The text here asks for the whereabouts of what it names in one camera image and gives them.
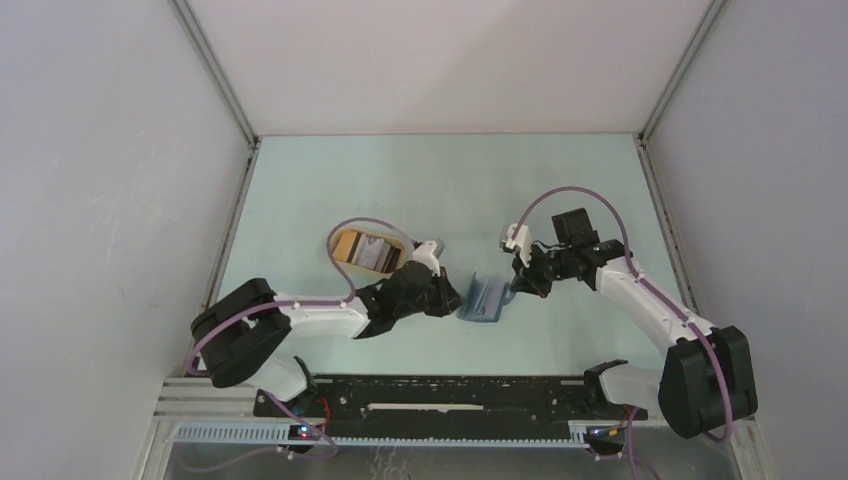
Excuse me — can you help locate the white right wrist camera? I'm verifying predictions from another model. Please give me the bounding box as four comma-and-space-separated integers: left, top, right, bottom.
499, 223, 533, 267

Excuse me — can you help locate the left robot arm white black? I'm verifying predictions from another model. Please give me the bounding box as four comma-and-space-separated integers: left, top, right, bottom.
190, 261, 464, 417

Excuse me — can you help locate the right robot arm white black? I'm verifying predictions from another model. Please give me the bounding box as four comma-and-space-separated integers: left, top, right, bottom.
501, 239, 759, 439

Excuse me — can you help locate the gold credit card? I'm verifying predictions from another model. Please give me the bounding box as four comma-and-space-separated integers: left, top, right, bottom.
333, 230, 363, 264

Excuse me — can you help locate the white grey credit card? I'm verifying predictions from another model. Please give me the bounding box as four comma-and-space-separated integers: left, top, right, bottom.
352, 235, 396, 272

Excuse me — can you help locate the blue card holder wallet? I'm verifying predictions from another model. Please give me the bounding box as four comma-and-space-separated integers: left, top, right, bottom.
456, 273, 515, 323

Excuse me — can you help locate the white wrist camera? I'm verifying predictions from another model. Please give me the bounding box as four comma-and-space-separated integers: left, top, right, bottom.
412, 239, 445, 276
499, 223, 533, 267

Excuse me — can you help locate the aluminium frame rail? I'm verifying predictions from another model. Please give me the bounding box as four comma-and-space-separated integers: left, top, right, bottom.
148, 377, 775, 479

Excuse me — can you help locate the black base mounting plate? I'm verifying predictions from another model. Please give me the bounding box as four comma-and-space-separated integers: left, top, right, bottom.
253, 375, 647, 440

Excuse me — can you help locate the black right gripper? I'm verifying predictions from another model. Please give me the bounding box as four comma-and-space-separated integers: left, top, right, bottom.
511, 241, 573, 299

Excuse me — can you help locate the beige oval card tray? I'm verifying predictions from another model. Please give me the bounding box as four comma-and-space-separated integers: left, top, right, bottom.
330, 226, 409, 278

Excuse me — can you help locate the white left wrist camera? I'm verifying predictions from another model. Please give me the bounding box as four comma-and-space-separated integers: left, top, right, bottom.
412, 239, 445, 276

